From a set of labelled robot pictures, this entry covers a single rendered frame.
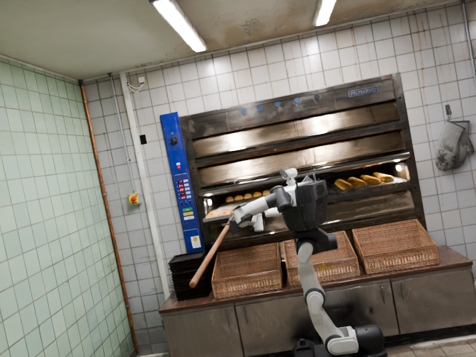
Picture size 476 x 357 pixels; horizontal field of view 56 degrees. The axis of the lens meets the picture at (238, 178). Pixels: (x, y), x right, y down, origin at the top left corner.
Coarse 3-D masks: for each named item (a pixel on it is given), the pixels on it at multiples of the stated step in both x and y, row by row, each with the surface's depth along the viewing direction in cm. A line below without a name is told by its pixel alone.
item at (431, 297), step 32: (448, 256) 352; (288, 288) 349; (352, 288) 341; (384, 288) 339; (416, 288) 337; (448, 288) 335; (192, 320) 354; (224, 320) 352; (256, 320) 350; (288, 320) 347; (352, 320) 344; (384, 320) 341; (416, 320) 338; (448, 320) 336; (192, 352) 356; (224, 352) 354; (256, 352) 352; (288, 352) 354
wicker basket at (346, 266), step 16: (288, 240) 394; (336, 240) 389; (288, 256) 391; (320, 256) 389; (336, 256) 387; (352, 256) 366; (288, 272) 349; (320, 272) 348; (336, 272) 364; (352, 272) 346
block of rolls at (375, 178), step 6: (372, 174) 456; (378, 174) 437; (384, 174) 422; (336, 180) 460; (342, 180) 450; (348, 180) 450; (354, 180) 432; (360, 180) 414; (366, 180) 422; (372, 180) 404; (378, 180) 403; (384, 180) 403; (390, 180) 401; (342, 186) 407; (348, 186) 405; (360, 186) 403
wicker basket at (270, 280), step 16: (224, 256) 400; (240, 256) 398; (256, 256) 395; (224, 272) 397; (240, 272) 395; (272, 272) 350; (224, 288) 356; (240, 288) 369; (256, 288) 353; (272, 288) 352
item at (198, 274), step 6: (228, 222) 328; (228, 228) 314; (222, 234) 288; (216, 240) 274; (216, 246) 258; (210, 252) 243; (210, 258) 235; (204, 264) 220; (198, 270) 210; (204, 270) 215; (198, 276) 202; (192, 282) 194
